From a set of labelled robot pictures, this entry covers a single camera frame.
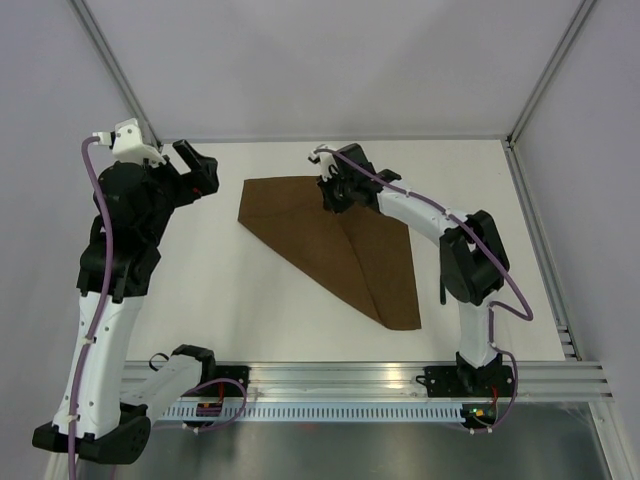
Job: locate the brown cloth napkin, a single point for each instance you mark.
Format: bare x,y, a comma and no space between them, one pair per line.
363,258

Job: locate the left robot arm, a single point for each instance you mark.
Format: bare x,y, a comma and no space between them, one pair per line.
95,421

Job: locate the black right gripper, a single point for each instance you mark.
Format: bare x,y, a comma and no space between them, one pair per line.
330,203

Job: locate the aluminium frame rail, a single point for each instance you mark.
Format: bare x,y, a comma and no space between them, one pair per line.
551,69

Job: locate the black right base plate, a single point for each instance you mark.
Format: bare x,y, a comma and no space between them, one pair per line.
445,382

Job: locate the white slotted cable duct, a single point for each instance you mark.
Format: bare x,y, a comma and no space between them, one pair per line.
317,412

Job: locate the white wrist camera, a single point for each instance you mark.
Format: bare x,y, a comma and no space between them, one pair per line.
323,158
128,144

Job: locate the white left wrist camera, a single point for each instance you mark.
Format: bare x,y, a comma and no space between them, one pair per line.
128,144

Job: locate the aluminium front mounting rail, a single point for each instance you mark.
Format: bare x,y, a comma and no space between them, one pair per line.
544,381

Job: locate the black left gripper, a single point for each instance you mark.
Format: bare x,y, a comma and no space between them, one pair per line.
200,181

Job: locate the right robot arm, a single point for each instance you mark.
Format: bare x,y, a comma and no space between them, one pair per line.
472,258

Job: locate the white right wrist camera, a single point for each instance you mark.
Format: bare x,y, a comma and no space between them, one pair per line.
323,158

